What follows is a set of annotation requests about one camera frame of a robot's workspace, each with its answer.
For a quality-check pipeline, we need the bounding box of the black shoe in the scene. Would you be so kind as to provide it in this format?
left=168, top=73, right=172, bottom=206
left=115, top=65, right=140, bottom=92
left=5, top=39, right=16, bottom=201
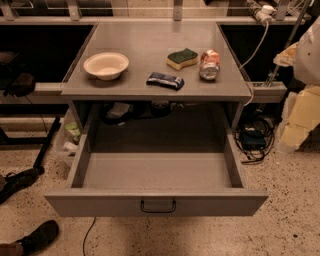
left=17, top=220, right=59, bottom=256
left=0, top=168, right=39, bottom=204

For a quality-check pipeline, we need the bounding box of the black floor cable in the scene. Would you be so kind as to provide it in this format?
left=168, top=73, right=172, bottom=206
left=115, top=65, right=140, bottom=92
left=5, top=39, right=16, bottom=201
left=82, top=216, right=97, bottom=256

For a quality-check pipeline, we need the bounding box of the black stand leg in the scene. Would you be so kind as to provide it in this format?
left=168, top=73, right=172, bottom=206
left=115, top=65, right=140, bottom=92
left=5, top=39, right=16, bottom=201
left=0, top=117, right=60, bottom=174

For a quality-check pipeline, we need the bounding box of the crushed red soda can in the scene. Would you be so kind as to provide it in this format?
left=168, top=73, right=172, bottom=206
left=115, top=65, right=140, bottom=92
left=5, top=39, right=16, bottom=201
left=199, top=49, right=220, bottom=81

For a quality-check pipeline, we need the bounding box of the open grey top drawer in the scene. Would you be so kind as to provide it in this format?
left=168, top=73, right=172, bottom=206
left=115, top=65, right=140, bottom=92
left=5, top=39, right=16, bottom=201
left=44, top=109, right=270, bottom=218

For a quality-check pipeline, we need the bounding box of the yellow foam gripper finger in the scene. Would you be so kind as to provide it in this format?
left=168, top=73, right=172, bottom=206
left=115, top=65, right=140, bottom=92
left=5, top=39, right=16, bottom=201
left=276, top=85, right=320, bottom=154
left=273, top=43, right=297, bottom=67

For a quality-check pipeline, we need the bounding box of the green and yellow sponge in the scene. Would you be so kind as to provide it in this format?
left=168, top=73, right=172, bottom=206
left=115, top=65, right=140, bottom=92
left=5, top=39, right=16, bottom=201
left=167, top=48, right=198, bottom=71

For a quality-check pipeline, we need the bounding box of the dark bag on shelf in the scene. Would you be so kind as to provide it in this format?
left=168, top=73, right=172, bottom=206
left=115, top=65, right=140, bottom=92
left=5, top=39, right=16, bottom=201
left=3, top=73, right=36, bottom=97

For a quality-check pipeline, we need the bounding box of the black cable bundle with box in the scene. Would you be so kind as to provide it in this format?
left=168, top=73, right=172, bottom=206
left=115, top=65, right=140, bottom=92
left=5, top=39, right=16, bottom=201
left=234, top=114, right=276, bottom=165

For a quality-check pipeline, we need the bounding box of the black shoe lower left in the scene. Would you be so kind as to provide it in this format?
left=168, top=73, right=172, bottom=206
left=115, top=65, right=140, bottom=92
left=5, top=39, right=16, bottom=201
left=17, top=220, right=59, bottom=256

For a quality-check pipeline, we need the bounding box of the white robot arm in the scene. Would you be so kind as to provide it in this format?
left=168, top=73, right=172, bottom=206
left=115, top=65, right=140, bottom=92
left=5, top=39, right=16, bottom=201
left=273, top=17, right=320, bottom=153

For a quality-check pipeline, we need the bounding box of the grey metal cabinet table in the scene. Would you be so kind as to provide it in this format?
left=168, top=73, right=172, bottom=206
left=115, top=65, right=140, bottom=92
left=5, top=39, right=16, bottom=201
left=62, top=20, right=250, bottom=129

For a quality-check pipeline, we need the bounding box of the black shoe upper left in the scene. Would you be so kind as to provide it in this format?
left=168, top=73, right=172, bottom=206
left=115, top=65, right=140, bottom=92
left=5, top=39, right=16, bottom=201
left=0, top=168, right=39, bottom=204

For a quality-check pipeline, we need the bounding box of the dark blue snack packet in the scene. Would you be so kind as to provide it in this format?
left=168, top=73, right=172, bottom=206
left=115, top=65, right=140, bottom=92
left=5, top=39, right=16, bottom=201
left=146, top=72, right=185, bottom=91

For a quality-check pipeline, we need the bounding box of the metal tripod pole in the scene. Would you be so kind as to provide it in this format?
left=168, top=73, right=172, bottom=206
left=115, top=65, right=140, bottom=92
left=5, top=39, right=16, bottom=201
left=264, top=0, right=314, bottom=88

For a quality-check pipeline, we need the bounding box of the white power cable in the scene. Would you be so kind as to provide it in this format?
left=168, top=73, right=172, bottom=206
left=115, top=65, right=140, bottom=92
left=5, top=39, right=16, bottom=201
left=239, top=19, right=270, bottom=107

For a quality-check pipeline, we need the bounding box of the white power strip plug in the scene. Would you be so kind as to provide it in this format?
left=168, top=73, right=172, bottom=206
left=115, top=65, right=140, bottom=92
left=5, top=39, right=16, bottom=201
left=246, top=0, right=275, bottom=24

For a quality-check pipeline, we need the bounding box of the white paper bowl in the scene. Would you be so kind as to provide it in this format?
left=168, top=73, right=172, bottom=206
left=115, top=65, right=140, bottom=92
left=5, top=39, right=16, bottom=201
left=83, top=52, right=129, bottom=81

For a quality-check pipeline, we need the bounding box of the black drawer handle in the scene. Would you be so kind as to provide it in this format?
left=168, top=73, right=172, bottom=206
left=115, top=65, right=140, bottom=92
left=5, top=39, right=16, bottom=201
left=140, top=200, right=176, bottom=214

